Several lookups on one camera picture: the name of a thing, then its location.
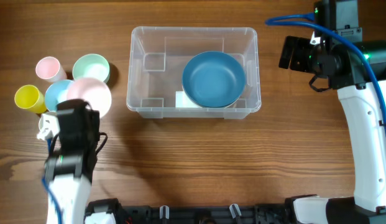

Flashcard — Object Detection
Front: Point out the cream plastic cup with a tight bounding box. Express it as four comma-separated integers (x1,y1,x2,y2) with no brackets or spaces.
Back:
39,113,50,131

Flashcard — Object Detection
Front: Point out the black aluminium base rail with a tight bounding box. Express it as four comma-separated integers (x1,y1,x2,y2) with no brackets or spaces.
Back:
83,198,305,224

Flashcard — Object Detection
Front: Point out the light blue plastic bowl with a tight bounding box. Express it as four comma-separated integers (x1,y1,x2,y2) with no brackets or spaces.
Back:
45,80,74,111

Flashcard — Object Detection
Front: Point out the left blue cable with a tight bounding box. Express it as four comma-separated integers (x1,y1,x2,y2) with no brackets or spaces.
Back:
40,138,65,224

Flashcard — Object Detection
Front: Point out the yellow plastic cup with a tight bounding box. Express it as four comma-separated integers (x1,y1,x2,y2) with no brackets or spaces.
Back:
14,85,47,114

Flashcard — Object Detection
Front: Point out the dark blue plastic plate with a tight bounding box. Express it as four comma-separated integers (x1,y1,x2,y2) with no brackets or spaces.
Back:
182,51,246,89

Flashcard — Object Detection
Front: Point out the clear plastic storage bin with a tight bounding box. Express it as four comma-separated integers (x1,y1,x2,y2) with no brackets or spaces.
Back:
126,26,262,119

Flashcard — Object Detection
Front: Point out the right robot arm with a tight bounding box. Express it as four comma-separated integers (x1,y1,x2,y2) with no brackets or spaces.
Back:
267,1,386,223

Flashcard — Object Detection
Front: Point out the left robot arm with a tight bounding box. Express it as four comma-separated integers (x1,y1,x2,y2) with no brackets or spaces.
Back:
42,99,99,223

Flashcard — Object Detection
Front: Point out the pink plastic bowl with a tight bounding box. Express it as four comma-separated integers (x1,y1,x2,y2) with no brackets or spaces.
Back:
67,78,112,118

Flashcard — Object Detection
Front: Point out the mint green plastic bowl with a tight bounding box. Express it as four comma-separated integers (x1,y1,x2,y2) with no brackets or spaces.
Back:
72,54,110,83

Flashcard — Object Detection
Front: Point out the blue cable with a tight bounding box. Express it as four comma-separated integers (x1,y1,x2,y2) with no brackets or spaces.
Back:
264,12,386,156
40,138,65,224

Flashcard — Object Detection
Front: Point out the white label in bin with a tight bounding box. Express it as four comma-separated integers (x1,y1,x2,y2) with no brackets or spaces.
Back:
175,91,200,108

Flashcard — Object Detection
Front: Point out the right blue cable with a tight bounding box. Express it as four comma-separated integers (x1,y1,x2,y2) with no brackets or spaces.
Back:
264,12,386,156

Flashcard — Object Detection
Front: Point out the cream plastic plate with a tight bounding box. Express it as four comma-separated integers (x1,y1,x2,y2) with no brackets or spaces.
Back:
183,84,244,108

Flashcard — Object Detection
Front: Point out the pink plastic cup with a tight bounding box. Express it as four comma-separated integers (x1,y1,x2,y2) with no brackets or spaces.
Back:
35,57,67,83

